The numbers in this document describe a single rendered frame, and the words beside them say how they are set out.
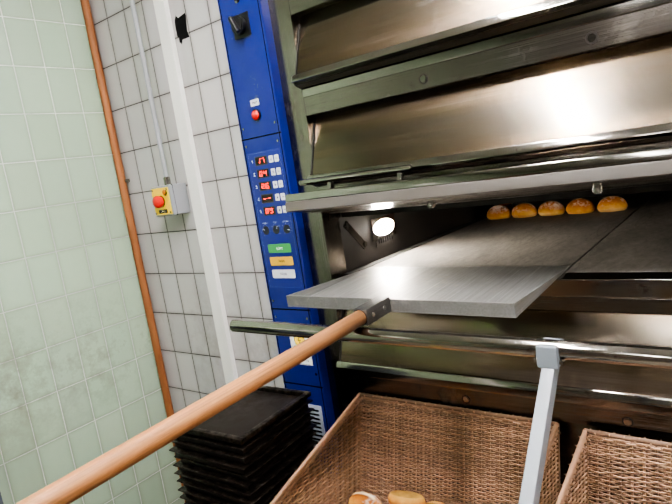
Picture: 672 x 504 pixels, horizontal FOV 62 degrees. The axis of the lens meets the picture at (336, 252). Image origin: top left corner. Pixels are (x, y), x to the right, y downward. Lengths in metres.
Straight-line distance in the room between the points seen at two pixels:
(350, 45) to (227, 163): 0.56
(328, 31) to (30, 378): 1.40
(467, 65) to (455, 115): 0.11
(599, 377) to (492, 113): 0.60
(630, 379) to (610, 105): 0.55
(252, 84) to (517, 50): 0.73
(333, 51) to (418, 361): 0.81
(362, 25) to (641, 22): 0.61
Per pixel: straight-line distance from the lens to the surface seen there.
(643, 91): 1.22
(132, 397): 2.27
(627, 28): 1.23
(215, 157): 1.82
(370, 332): 1.07
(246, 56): 1.66
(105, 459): 0.76
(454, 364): 1.44
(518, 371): 1.37
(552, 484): 1.40
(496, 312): 1.07
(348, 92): 1.47
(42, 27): 2.21
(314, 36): 1.56
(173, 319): 2.17
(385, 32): 1.41
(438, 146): 1.33
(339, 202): 1.32
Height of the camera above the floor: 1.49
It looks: 9 degrees down
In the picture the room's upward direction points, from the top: 9 degrees counter-clockwise
